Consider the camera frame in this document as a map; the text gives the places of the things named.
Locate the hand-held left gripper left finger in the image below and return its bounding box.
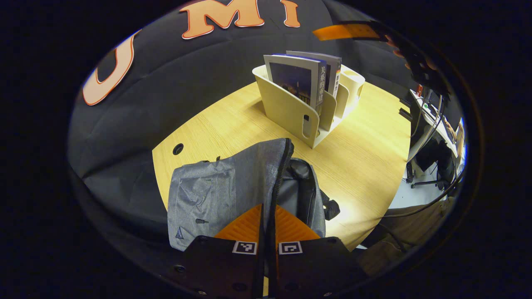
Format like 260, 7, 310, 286
172, 203, 266, 297

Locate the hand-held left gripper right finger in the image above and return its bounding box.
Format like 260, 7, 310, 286
266, 204, 366, 297

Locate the grey cover book white spine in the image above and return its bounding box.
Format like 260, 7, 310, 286
286, 51, 342, 98

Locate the blue cover book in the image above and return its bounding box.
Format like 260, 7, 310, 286
264, 54, 327, 117

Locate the grey schoolbag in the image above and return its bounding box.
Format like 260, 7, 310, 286
167, 138, 340, 252

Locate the cream plastic bookshelf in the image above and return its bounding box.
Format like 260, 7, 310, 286
252, 64, 366, 149

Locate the white office desk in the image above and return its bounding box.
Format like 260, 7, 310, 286
407, 89, 460, 162

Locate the black office chair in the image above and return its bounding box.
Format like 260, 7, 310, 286
411, 139, 454, 189

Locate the person's khaki trouser leg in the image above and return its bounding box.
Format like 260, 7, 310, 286
360, 197, 458, 277

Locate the black backdrop cloth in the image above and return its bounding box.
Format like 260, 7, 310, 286
69, 0, 412, 250

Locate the black cable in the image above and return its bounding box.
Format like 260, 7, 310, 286
382, 172, 464, 218

